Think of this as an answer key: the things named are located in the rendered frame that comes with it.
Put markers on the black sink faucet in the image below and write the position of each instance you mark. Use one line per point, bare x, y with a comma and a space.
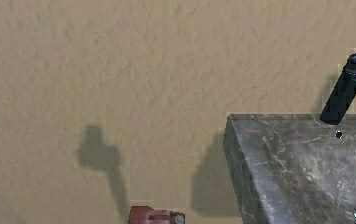
342, 93

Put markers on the red gas tank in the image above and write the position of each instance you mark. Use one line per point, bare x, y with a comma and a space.
149, 216

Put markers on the grey marble sink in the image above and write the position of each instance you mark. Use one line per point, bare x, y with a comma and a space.
296, 173

